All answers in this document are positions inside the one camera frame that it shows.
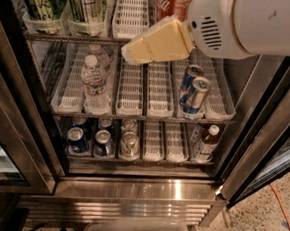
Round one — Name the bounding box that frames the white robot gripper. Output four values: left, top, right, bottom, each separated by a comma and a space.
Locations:
121, 0, 251, 65

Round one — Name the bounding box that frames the red coke can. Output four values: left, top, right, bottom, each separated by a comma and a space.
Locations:
156, 0, 191, 21

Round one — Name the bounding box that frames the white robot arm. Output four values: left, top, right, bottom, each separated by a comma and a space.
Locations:
121, 0, 290, 65

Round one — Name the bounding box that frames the rear red bull can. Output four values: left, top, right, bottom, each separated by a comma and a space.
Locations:
179, 64, 204, 106

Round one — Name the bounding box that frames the red bull can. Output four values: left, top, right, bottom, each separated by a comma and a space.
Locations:
179, 64, 204, 106
183, 77, 211, 115

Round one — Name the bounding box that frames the white shelf tray top middle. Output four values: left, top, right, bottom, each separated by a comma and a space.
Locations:
112, 0, 149, 40

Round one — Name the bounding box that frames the white shelf tray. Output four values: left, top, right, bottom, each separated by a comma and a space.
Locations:
115, 59, 144, 116
112, 0, 149, 40

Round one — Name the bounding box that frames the front red bull can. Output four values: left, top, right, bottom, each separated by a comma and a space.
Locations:
183, 77, 211, 115

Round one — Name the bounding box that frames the rear silver soda can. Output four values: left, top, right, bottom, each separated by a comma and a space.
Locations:
121, 118, 138, 134

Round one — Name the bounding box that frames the silver soda can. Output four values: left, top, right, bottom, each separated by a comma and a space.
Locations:
120, 131, 139, 160
121, 118, 138, 134

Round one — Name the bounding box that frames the rear middle pepsi can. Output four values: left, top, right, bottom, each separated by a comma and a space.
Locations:
98, 118, 114, 136

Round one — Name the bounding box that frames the pepsi can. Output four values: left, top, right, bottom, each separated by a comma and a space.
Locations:
98, 118, 114, 136
93, 130, 114, 158
72, 117, 91, 139
67, 127, 89, 155

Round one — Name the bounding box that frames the silver soda can front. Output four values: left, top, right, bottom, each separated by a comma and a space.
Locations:
120, 131, 139, 160

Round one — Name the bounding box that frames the rear left pepsi can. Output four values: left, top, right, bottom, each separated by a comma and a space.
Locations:
72, 117, 91, 139

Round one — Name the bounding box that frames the front middle pepsi can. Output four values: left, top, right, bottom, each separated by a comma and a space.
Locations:
93, 130, 114, 158

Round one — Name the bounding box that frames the green can far left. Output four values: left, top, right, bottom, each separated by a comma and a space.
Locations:
22, 0, 67, 35

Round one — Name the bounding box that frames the stainless steel fridge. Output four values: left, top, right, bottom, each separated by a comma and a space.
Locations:
0, 0, 290, 226

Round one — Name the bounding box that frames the front left pepsi can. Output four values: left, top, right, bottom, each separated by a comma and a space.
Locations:
67, 127, 89, 155

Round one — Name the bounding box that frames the rear water bottle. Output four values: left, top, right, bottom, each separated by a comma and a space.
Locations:
88, 44, 111, 75

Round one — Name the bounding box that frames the water bottle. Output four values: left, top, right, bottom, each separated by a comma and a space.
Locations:
81, 54, 109, 115
88, 44, 111, 75

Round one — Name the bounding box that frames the front water bottle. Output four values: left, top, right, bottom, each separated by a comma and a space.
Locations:
81, 54, 109, 115

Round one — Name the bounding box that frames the brown drink bottle white cap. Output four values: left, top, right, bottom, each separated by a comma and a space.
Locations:
193, 125, 220, 162

